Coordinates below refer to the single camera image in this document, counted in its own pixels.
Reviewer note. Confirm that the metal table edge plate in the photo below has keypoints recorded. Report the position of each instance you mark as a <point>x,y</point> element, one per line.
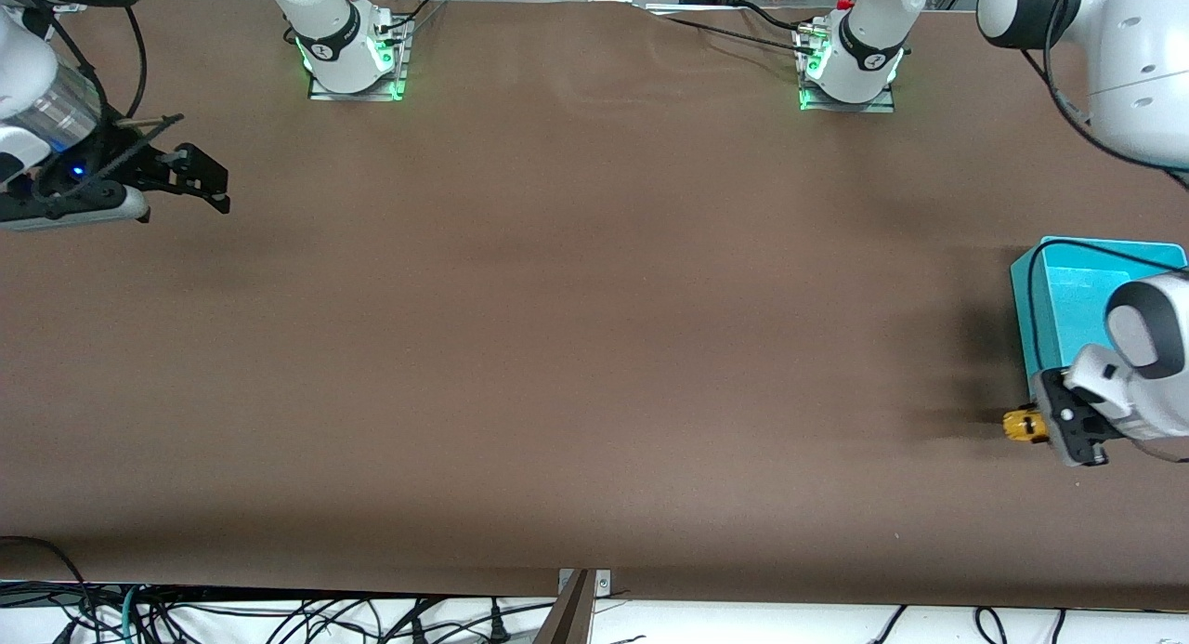
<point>604,584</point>

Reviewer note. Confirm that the yellow beetle toy car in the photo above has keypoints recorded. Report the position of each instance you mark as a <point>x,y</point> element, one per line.
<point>1022,427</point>

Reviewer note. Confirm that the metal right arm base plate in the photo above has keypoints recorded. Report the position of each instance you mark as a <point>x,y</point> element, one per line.
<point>358,96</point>

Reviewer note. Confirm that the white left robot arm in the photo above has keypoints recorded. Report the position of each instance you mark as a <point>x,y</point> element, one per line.
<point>1133,59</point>

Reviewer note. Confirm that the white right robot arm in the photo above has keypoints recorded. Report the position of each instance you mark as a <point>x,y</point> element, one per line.
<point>334,40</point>

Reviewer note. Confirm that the teal plastic bin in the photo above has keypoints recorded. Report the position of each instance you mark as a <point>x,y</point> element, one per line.
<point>1068,291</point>

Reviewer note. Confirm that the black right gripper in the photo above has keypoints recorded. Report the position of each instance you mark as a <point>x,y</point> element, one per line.
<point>119,150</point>

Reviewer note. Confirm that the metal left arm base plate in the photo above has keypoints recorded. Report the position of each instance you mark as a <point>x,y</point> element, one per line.
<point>845,107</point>

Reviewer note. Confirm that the small aluminium corner bracket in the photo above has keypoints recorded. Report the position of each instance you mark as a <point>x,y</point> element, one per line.
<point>67,6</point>

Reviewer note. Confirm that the dark beam under table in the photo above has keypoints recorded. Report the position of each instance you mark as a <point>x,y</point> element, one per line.
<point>567,621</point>

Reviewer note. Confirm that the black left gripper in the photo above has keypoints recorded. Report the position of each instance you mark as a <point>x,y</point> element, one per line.
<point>1098,458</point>

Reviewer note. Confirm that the black power plug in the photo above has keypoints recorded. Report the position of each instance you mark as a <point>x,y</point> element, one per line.
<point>497,630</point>

